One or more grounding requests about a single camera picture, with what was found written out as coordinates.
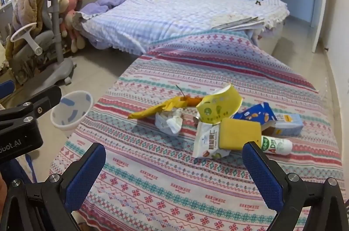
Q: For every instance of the grey desk chair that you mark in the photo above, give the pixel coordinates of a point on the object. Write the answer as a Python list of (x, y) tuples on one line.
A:
[(49, 40)]

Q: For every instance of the striped patterned blanket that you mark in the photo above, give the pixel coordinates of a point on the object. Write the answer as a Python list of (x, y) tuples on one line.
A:
[(169, 173)]

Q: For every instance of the yellow sponge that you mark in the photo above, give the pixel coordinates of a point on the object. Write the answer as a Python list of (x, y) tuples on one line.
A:
[(238, 134)]

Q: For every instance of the small white bin blue marks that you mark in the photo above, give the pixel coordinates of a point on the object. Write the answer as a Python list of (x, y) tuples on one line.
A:
[(79, 108)]

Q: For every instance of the stack of papers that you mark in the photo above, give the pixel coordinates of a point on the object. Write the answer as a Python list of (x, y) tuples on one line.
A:
[(240, 22)]

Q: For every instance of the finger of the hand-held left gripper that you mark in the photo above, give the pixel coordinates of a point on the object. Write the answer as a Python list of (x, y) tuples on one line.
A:
[(6, 89), (46, 98)]

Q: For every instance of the blue drink carton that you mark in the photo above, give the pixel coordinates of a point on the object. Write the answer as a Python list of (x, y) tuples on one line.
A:
[(272, 117)]

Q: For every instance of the white green drink bottle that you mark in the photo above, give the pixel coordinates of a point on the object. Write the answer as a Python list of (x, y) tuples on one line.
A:
[(276, 144)]

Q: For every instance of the orange peel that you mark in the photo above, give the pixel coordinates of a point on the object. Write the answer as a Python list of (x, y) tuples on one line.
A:
[(194, 101)]

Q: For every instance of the pink plush toy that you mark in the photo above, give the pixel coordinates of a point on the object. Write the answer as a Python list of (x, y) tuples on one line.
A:
[(71, 4)]

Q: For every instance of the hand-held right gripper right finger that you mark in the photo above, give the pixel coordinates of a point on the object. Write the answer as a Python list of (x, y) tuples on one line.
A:
[(260, 177)]

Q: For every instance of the dark blue cloth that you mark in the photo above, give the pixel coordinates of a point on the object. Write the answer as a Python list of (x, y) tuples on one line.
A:
[(16, 169)]

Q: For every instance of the crumpled white tissue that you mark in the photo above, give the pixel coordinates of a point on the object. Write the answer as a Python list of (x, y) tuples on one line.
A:
[(169, 120)]

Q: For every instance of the small dark hair clip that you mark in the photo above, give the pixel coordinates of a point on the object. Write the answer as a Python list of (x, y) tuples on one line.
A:
[(258, 2)]

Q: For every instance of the white snack wrapper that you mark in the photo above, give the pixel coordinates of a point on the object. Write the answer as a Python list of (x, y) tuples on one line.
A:
[(207, 141)]

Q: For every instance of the yellow banana peel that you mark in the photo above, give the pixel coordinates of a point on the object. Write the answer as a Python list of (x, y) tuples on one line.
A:
[(152, 111)]

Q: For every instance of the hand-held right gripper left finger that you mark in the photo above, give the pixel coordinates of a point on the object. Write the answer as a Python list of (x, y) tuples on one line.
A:
[(83, 179)]

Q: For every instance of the yellow green paper bowl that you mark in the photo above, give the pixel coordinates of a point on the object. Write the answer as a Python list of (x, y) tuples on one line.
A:
[(218, 108)]

